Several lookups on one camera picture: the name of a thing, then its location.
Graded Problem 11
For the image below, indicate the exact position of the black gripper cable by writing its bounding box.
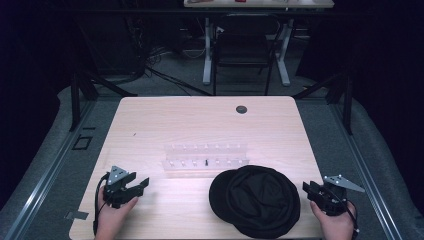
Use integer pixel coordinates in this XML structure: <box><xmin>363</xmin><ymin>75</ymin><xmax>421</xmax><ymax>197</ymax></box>
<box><xmin>92</xmin><ymin>172</ymin><xmax>111</xmax><ymax>236</ymax></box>
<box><xmin>345</xmin><ymin>199</ymin><xmax>361</xmax><ymax>240</ymax></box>

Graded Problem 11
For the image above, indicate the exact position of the black metal frame stand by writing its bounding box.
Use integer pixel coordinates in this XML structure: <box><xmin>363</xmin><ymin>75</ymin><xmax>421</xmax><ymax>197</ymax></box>
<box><xmin>292</xmin><ymin>70</ymin><xmax>355</xmax><ymax>136</ymax></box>
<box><xmin>67</xmin><ymin>65</ymin><xmax>138</xmax><ymax>133</ymax></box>

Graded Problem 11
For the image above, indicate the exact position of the person's right hand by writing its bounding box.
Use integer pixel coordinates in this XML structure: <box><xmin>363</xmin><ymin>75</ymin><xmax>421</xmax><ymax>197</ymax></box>
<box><xmin>309</xmin><ymin>200</ymin><xmax>357</xmax><ymax>240</ymax></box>

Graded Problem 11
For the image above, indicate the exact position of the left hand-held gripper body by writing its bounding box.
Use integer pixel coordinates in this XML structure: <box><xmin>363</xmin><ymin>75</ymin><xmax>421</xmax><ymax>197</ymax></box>
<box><xmin>102</xmin><ymin>165</ymin><xmax>145</xmax><ymax>210</ymax></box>

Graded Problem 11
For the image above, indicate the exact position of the black cap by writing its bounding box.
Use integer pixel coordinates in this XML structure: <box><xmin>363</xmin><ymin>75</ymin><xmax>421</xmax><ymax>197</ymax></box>
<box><xmin>208</xmin><ymin>164</ymin><xmax>302</xmax><ymax>240</ymax></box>

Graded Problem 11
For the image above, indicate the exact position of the black floor cable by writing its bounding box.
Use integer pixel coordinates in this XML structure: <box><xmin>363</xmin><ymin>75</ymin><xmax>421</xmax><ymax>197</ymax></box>
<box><xmin>145</xmin><ymin>65</ymin><xmax>214</xmax><ymax>98</ymax></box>

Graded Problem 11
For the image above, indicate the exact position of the aluminium floor rail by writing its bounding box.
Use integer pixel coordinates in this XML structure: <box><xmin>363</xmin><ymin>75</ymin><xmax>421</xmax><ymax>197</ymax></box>
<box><xmin>329</xmin><ymin>99</ymin><xmax>405</xmax><ymax>240</ymax></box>
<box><xmin>2</xmin><ymin>99</ymin><xmax>98</xmax><ymax>240</ymax></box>

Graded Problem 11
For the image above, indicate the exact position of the grey tape strip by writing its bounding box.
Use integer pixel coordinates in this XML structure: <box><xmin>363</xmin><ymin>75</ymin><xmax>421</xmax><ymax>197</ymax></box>
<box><xmin>64</xmin><ymin>210</ymin><xmax>90</xmax><ymax>221</ymax></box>

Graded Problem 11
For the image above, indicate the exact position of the black tape square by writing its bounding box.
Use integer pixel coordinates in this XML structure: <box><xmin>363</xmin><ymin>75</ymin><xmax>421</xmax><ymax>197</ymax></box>
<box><xmin>71</xmin><ymin>134</ymin><xmax>94</xmax><ymax>151</ymax></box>

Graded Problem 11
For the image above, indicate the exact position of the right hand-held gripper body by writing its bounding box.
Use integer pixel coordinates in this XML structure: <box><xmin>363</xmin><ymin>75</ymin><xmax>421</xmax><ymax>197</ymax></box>
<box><xmin>314</xmin><ymin>174</ymin><xmax>366</xmax><ymax>217</ymax></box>

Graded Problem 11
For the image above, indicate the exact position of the clear acrylic peg rack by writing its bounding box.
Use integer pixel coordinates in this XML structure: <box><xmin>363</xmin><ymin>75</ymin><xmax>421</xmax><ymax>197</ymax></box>
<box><xmin>161</xmin><ymin>142</ymin><xmax>251</xmax><ymax>179</ymax></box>

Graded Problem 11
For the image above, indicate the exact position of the black chair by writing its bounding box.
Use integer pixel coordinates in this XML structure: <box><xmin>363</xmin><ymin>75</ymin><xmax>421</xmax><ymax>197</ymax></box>
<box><xmin>212</xmin><ymin>13</ymin><xmax>282</xmax><ymax>97</ymax></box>

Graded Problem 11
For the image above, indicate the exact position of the person's left hand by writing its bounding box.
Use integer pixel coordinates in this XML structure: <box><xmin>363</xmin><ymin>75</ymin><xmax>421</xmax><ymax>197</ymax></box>
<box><xmin>94</xmin><ymin>186</ymin><xmax>140</xmax><ymax>240</ymax></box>

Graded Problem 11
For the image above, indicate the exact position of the white-legged desk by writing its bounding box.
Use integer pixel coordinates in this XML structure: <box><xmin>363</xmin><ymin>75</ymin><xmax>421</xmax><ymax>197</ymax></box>
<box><xmin>183</xmin><ymin>0</ymin><xmax>335</xmax><ymax>87</ymax></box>

